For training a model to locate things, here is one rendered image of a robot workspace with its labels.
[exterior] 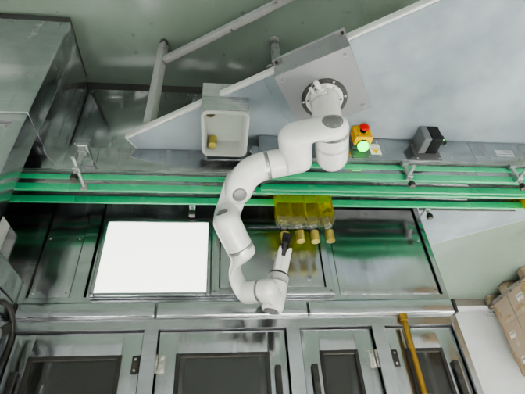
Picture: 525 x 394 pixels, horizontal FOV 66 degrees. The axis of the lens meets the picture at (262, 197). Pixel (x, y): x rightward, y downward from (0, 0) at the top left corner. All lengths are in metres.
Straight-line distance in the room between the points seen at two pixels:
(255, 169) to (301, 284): 0.60
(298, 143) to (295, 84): 0.33
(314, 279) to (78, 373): 0.88
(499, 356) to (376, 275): 3.91
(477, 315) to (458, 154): 3.93
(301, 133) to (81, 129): 1.35
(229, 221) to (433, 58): 0.91
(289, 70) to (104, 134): 1.11
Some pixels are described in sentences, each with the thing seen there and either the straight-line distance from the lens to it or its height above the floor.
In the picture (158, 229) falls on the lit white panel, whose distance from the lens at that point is 1.71.
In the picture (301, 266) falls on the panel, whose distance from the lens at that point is 1.64.
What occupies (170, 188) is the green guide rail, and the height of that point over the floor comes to 0.95.
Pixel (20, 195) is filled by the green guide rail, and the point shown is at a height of 0.94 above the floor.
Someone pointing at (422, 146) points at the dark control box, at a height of 0.84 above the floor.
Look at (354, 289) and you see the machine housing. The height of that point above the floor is 1.28.
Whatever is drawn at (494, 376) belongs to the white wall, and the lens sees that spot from 5.43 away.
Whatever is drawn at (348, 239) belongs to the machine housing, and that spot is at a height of 1.05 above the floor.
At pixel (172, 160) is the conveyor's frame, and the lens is 1.69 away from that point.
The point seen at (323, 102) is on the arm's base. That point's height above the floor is 0.94.
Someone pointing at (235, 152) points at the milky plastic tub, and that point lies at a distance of 1.63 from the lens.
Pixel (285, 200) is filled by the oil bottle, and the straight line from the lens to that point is 1.61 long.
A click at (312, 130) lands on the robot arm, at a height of 1.16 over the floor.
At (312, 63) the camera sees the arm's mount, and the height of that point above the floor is 0.86.
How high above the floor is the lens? 1.98
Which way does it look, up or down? 39 degrees down
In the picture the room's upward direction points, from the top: 176 degrees clockwise
